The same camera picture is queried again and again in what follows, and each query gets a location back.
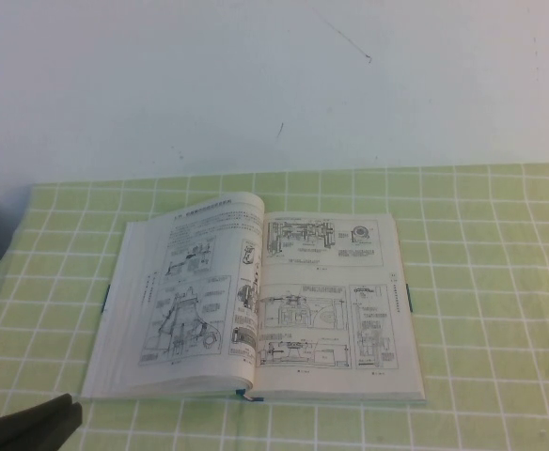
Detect illustrated technical book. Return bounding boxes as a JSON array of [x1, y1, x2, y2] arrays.
[[82, 191, 429, 405]]

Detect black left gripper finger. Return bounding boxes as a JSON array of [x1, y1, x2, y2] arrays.
[[1, 402, 84, 451], [0, 393, 73, 451]]

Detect green white checked tablecloth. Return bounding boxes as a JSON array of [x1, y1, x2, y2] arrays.
[[0, 162, 549, 451]]

